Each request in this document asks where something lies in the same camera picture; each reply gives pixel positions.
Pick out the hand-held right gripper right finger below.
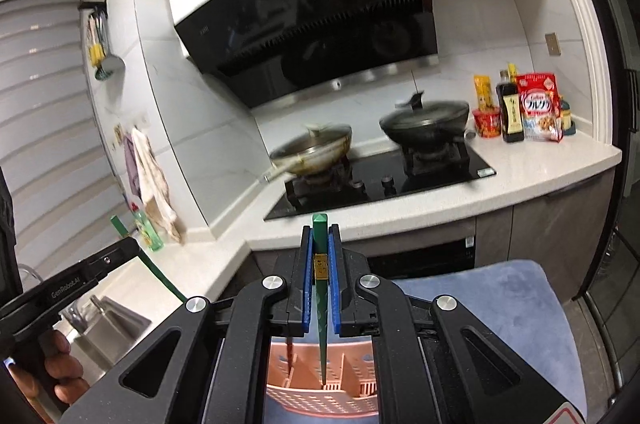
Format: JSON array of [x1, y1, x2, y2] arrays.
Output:
[[329, 223, 581, 424]]

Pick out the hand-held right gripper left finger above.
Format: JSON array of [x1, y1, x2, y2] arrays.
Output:
[[59, 225, 315, 424]]

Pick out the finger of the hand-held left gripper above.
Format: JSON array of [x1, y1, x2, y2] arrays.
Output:
[[81, 236, 142, 286]]

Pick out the red chopsticks bunch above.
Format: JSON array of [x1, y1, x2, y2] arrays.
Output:
[[311, 212, 331, 392]]

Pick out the green chopstick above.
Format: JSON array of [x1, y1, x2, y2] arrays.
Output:
[[110, 215, 186, 302]]

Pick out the pink perforated utensil holder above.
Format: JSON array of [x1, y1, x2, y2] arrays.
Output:
[[265, 338, 381, 417]]

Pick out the person's left hand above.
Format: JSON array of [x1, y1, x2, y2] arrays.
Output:
[[10, 328, 92, 406]]

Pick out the chrome faucet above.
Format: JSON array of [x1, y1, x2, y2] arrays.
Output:
[[20, 266, 103, 335]]

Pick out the green dish soap bottle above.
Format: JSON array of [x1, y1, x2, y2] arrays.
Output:
[[132, 203, 165, 252]]

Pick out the stainless steel sink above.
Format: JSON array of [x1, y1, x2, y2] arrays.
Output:
[[55, 294, 151, 370]]

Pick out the white stained towel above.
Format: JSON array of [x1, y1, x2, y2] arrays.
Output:
[[131, 129, 182, 242]]

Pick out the purple cloth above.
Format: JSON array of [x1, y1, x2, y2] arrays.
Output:
[[124, 134, 141, 200]]

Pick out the built-in oven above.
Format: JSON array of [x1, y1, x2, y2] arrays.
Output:
[[367, 236, 476, 280]]

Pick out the black gas stove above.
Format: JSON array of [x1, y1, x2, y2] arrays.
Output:
[[264, 144, 497, 221]]

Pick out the silver wok with lid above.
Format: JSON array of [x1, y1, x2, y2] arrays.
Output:
[[262, 124, 353, 185]]

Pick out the blue plush mat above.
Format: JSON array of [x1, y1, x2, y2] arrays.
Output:
[[260, 260, 588, 424]]

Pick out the window blinds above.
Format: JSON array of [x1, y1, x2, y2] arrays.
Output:
[[0, 0, 131, 265]]

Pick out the black wok with lid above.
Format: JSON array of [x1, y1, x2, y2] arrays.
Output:
[[379, 91, 476, 147]]

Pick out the metal ladle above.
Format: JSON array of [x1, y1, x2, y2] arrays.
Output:
[[95, 16, 126, 81]]

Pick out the yellow snack packet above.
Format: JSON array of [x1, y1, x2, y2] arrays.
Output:
[[474, 75, 493, 110]]

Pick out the dark soy sauce bottle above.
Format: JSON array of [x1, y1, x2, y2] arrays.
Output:
[[496, 70, 525, 143]]

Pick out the black range hood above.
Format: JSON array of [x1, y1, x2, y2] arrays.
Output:
[[161, 0, 441, 109]]

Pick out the red cereal bag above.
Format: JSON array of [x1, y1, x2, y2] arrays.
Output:
[[515, 73, 563, 142]]

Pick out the green container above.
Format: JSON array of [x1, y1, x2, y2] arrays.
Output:
[[560, 96, 576, 137]]

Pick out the glass door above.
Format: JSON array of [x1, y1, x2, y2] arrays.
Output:
[[550, 0, 640, 355]]

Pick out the yellow handled brush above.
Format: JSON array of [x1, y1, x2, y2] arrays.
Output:
[[87, 15, 105, 66]]

